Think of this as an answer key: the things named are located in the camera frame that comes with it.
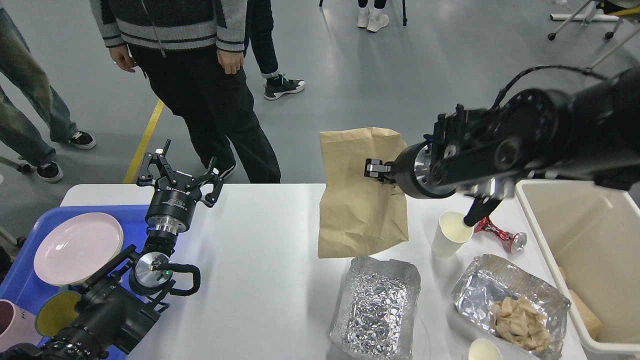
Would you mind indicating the person in olive trousers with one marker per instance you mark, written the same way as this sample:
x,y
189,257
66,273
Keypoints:
x,y
17,132

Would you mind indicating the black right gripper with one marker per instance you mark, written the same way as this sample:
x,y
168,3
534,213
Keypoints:
x,y
411,171

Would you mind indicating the beige plastic bin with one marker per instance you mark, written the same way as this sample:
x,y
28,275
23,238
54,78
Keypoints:
x,y
589,238

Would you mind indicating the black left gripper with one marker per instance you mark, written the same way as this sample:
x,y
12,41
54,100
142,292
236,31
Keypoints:
x,y
172,200

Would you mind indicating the brown paper bag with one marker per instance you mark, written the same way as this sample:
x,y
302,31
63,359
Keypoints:
x,y
359,216

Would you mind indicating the crushed red soda can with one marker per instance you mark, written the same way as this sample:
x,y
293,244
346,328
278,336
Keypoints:
x,y
511,242

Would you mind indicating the person in white sneakers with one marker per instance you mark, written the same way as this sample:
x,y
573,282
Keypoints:
x,y
373,18

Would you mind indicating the yellow plate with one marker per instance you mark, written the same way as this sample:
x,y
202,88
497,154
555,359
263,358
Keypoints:
x,y
96,259

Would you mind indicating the person in grey sweater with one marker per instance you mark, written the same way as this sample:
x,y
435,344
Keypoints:
x,y
191,51

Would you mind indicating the aluminium foil tray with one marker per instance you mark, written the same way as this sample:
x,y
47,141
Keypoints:
x,y
375,319

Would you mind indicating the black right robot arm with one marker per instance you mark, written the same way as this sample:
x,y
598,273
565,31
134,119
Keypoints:
x,y
592,135

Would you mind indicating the person in dark jeans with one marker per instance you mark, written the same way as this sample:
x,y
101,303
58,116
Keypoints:
x,y
258,36

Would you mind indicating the foil with paper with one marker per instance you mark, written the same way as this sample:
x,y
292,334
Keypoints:
x,y
510,303

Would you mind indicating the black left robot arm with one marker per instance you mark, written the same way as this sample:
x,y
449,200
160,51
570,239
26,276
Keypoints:
x,y
157,269

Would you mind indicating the pink mug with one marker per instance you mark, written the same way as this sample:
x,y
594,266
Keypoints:
x,y
17,325

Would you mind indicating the white lid bottom edge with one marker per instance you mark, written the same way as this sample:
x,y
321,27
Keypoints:
x,y
482,349

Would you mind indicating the pink plate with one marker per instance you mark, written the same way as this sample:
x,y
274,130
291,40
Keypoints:
x,y
56,258

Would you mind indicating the white paper cup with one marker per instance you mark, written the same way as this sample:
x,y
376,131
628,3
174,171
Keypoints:
x,y
451,234

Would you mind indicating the blue-grey mug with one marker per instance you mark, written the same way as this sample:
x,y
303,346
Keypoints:
x,y
57,313

